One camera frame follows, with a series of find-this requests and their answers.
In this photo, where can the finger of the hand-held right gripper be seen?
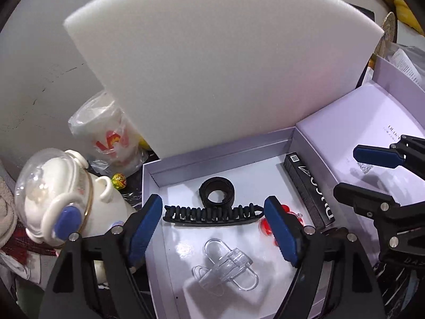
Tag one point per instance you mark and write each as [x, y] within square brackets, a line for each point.
[362, 196]
[375, 156]

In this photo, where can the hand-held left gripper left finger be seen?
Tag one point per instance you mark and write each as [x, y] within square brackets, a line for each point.
[146, 226]

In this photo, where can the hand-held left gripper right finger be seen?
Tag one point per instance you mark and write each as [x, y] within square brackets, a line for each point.
[282, 232]

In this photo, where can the lavender cardboard box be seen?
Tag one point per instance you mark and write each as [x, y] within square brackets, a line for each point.
[342, 123]

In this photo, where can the clear plastic hair clip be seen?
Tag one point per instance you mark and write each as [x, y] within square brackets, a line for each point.
[239, 259]
[215, 249]

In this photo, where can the long black rectangular box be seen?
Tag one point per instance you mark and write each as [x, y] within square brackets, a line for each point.
[308, 189]

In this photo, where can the black hair claw clip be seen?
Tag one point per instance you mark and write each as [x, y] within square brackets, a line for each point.
[212, 214]

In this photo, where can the black band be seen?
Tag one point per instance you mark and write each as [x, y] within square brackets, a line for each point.
[215, 182]

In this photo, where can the white astronaut-shaped bottle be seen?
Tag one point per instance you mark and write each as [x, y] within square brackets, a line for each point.
[99, 206]

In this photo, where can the foil-wrapped candy ball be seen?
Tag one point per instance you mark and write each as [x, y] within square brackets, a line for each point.
[119, 181]

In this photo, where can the white folded paper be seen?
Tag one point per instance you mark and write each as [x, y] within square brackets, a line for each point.
[405, 63]

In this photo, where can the plastic cup in clear bag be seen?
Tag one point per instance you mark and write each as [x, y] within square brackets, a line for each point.
[106, 133]

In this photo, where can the red plaid cloth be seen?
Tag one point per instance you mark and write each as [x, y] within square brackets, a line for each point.
[20, 246]

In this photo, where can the round woven mat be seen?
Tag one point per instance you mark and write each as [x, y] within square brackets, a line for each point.
[390, 26]

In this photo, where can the beige blanket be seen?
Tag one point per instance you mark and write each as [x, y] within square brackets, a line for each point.
[6, 206]

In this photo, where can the yellow cloth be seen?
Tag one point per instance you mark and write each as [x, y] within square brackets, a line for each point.
[406, 10]

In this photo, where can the white foam sheet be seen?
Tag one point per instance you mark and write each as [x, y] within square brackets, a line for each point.
[215, 56]

